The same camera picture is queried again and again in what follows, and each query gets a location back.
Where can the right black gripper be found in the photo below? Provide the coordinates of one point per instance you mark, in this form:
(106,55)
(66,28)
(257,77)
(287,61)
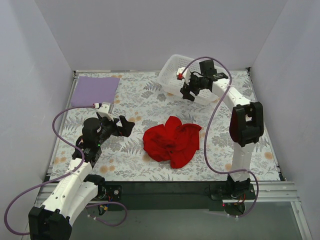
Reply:
(190,86)

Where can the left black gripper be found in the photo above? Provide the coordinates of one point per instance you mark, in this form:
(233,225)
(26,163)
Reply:
(116,126)

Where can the white plastic basket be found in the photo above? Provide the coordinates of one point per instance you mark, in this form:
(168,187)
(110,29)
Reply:
(167,78)

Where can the red t shirt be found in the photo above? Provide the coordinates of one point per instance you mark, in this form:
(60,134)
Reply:
(173,141)

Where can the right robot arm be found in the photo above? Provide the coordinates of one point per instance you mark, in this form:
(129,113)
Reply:
(247,118)

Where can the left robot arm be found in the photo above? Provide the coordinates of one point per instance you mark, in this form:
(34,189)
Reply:
(54,219)

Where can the folded purple t shirt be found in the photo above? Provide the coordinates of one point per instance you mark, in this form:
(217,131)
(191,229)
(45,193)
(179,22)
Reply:
(91,90)

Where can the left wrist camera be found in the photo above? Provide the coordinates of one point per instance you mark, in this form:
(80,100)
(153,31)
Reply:
(103,110)

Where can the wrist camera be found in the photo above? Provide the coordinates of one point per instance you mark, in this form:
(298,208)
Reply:
(103,110)
(183,74)

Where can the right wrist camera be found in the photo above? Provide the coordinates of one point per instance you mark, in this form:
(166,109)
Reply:
(183,74)

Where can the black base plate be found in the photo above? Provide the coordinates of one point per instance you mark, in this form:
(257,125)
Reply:
(173,195)

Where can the aluminium frame rail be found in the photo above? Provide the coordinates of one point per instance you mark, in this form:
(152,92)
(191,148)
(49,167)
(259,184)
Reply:
(269,191)

